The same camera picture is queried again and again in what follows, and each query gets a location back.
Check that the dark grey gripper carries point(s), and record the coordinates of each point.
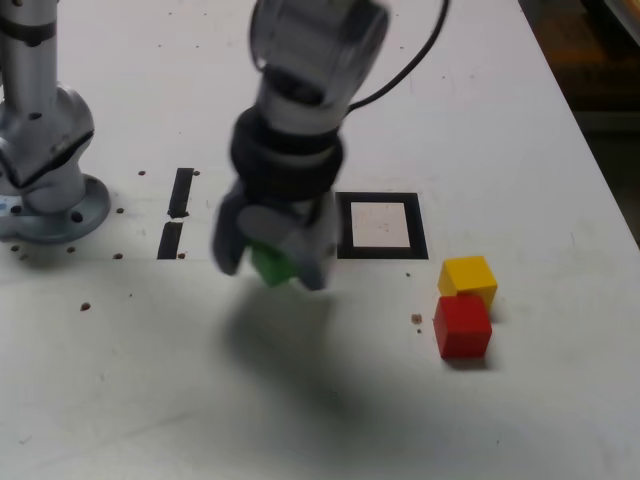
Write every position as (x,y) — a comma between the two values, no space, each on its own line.
(295,206)

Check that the green cube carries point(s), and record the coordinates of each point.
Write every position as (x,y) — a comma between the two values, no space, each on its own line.
(272,270)

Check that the yellow cube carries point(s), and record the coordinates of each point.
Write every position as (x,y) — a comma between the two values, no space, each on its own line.
(467,275)

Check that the red cube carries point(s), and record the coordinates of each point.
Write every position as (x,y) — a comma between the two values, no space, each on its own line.
(462,327)

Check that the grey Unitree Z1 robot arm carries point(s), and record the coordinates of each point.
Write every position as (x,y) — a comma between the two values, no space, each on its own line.
(40,150)

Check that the black tape square outline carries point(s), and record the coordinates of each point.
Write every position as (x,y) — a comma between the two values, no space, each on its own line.
(382,198)

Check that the black tape strip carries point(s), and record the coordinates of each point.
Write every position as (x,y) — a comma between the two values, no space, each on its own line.
(180,195)

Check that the grey metal bar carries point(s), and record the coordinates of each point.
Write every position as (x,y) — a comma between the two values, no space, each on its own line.
(610,120)

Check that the pale panel with dark frame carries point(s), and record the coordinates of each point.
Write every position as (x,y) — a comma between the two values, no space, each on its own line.
(625,10)

